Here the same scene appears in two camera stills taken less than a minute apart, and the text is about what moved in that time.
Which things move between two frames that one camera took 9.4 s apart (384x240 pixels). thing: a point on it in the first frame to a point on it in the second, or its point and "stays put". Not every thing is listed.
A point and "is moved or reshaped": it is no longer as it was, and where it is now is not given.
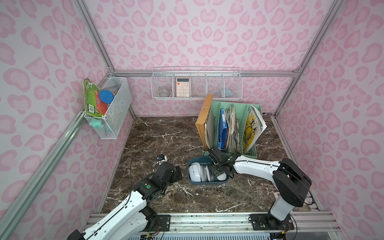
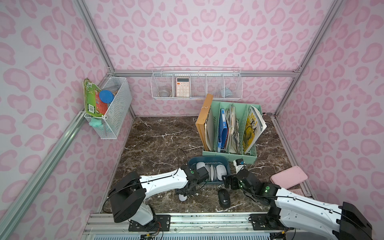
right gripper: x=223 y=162 to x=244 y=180
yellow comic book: x=256 y=124 stays put
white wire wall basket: x=196 y=83 stays put
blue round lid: x=106 y=96 stays put
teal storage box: x=203 y=159 stays put
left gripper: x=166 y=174 to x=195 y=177
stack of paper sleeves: x=233 y=143 stays put
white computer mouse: x=222 y=177 is moved or reshaped
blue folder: x=222 y=135 stays put
